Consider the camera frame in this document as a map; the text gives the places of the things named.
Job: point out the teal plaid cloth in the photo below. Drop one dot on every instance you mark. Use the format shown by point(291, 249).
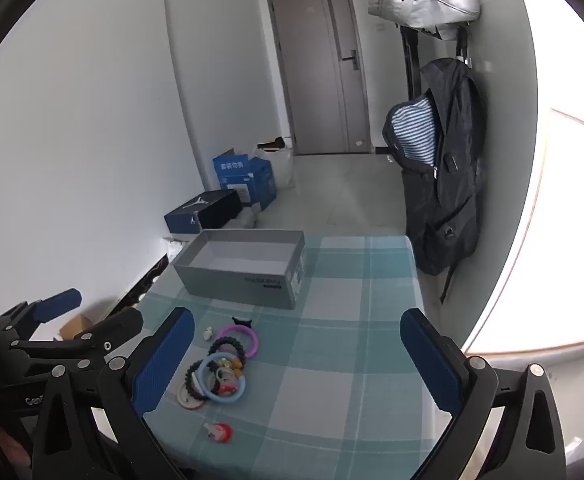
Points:
point(332, 385)

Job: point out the black hair clip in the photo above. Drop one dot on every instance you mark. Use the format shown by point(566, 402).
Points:
point(242, 320)

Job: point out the black metal frame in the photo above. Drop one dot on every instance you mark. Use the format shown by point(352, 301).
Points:
point(411, 60)

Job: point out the small brown cardboard box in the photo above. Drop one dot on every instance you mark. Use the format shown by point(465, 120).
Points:
point(74, 329)

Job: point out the white plastic bag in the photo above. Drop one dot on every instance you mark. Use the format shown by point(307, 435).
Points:
point(282, 167)

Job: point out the red white charm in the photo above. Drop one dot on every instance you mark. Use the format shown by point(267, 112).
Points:
point(228, 385)

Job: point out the grey cardboard box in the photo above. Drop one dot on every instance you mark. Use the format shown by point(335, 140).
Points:
point(252, 260)

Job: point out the red white hair clip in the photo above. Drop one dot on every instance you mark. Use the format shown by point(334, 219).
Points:
point(219, 432)

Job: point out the grey door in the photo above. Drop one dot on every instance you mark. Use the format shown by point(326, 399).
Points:
point(317, 70)

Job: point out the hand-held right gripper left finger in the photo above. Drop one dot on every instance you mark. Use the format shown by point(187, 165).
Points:
point(164, 360)

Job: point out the white pink round disc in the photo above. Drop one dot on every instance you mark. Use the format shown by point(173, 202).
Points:
point(187, 397)

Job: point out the white packet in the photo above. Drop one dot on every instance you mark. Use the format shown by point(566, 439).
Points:
point(174, 249)

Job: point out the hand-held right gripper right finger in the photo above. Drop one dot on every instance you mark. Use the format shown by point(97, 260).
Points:
point(432, 360)

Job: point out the dark patterned cloth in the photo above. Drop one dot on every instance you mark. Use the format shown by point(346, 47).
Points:
point(144, 285)

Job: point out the dark blue shoe box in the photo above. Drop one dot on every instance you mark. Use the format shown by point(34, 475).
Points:
point(207, 212)

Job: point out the black backpack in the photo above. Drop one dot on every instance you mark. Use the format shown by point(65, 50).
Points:
point(447, 185)

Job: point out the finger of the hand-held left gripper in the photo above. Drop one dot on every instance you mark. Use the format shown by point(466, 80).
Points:
point(59, 305)
point(117, 325)

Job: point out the blue cardboard box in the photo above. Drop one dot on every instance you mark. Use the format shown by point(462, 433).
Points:
point(244, 177)

